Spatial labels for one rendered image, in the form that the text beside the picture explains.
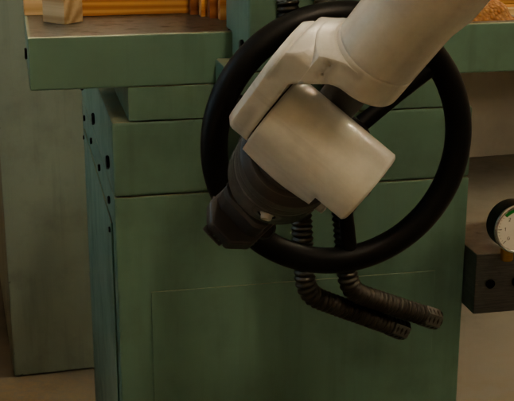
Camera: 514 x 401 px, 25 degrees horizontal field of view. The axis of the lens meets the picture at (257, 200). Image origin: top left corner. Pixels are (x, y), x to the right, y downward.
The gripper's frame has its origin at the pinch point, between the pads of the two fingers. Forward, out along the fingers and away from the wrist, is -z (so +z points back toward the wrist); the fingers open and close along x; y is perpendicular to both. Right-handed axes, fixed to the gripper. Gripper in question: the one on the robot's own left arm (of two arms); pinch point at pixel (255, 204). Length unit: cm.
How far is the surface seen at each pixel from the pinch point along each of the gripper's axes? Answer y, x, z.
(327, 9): 8.9, 18.4, 3.0
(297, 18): 10.3, 15.6, 2.6
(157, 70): 19.3, 8.0, -17.6
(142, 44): 22.4, 8.4, -16.1
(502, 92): -22, 178, -273
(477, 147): -30, 160, -283
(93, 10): 32.3, 10.9, -28.6
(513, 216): -21.7, 28.5, -21.3
